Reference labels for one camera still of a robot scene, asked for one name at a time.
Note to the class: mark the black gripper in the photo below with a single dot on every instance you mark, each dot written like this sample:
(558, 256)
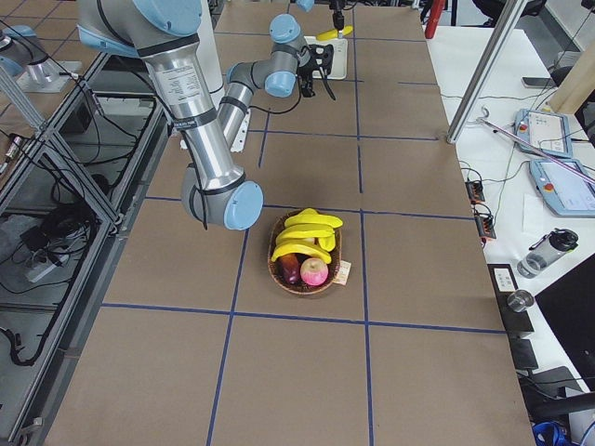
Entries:
(306, 75)
(336, 6)

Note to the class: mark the yellow banana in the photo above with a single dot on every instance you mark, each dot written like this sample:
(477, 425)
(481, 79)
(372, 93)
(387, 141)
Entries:
(334, 34)
(300, 247)
(308, 217)
(325, 234)

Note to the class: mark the brown wicker basket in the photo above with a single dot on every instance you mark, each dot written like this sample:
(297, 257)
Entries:
(302, 288)

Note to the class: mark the white bear tray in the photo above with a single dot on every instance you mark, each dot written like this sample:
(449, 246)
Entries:
(337, 62)

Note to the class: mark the red fire extinguisher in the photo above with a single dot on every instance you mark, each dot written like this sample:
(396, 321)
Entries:
(435, 8)

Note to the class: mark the dark red apple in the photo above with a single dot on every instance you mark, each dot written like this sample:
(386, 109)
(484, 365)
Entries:
(290, 268)

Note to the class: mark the pink red apple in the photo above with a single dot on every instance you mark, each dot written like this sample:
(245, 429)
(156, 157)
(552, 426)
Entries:
(313, 271)

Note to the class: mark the paper price tag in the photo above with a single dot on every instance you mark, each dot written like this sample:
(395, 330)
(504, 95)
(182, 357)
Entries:
(343, 272)

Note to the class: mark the upper teach pendant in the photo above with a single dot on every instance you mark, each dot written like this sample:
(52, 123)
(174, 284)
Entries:
(546, 130)

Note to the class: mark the teach pendant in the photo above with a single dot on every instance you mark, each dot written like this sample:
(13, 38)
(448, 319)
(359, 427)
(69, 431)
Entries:
(565, 193)
(546, 130)

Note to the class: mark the metal reacher stick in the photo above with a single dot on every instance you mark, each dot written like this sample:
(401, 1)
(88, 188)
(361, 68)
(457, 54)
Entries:
(483, 120)

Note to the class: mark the lower teach pendant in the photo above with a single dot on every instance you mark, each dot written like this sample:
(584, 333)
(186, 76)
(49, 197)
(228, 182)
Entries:
(565, 193)

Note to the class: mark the clear water bottle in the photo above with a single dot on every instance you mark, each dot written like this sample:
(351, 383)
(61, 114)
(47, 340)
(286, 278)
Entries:
(548, 250)

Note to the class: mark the small metal cup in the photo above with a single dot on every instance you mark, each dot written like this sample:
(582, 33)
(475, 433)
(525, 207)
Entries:
(520, 300)

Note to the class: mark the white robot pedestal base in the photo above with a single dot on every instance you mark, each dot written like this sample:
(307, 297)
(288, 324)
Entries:
(207, 129)

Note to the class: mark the aluminium frame post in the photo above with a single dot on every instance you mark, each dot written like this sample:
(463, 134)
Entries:
(509, 17)

